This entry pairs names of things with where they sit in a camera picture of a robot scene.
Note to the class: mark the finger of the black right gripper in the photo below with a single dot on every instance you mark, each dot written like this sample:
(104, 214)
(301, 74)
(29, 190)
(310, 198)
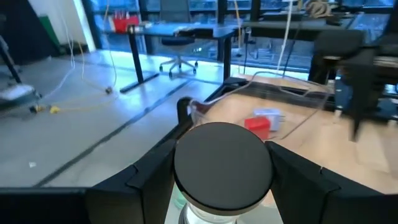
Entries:
(355, 127)

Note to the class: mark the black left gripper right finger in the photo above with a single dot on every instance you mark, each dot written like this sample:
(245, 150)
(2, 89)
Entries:
(311, 199)

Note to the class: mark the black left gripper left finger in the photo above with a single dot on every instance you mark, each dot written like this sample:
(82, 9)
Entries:
(140, 199)

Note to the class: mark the mint green bottle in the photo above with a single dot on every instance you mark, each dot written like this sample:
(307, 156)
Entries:
(179, 199)

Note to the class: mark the lavender charger plug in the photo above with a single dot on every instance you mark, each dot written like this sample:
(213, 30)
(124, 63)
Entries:
(270, 116)

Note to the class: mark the white bottle black cap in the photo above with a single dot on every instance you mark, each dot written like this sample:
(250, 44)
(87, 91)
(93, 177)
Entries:
(222, 165)

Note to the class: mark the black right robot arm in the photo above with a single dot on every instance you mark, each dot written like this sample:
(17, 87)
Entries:
(339, 43)

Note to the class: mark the black office chair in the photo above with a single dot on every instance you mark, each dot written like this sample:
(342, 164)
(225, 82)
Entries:
(178, 42)

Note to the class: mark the black office desk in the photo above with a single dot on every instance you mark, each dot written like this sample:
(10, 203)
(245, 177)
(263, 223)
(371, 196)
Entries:
(202, 31)

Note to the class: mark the long black desk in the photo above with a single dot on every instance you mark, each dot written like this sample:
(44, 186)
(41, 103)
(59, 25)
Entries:
(280, 26)

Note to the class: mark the clear tray wavy rim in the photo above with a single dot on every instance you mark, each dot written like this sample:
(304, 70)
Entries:
(236, 109)

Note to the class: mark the grey floor stand base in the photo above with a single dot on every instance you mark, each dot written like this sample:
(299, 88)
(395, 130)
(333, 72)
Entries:
(15, 93)

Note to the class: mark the red box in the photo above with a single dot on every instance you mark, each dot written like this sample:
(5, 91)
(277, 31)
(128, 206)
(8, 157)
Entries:
(124, 25)

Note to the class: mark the green panel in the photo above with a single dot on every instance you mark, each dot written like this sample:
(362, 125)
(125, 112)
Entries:
(49, 34)

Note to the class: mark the black tripod leg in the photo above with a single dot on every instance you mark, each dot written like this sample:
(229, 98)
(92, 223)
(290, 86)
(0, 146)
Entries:
(9, 62)

